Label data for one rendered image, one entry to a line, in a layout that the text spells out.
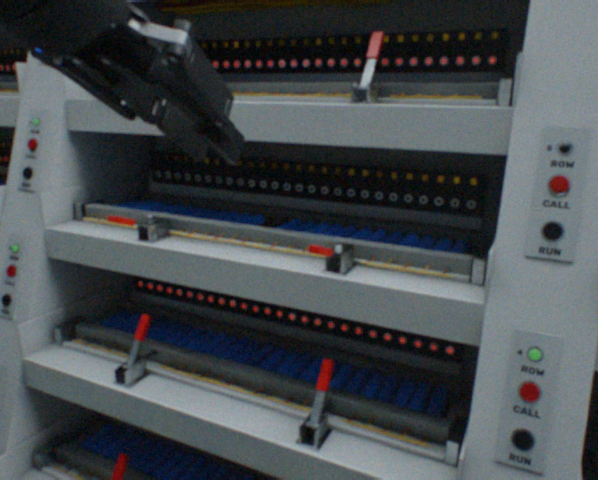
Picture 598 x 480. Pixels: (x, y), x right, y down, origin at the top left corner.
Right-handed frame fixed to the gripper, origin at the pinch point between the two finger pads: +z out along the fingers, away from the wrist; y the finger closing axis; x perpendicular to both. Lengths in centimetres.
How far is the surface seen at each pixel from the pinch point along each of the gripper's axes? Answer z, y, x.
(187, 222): 19.9, 13.2, 3.7
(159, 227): 17.7, 15.7, 5.5
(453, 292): 16.1, -22.6, 7.8
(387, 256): 19.1, -14.6, 4.4
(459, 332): 16.4, -23.7, 11.5
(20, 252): 17.9, 38.4, 12.4
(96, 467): 30, 24, 39
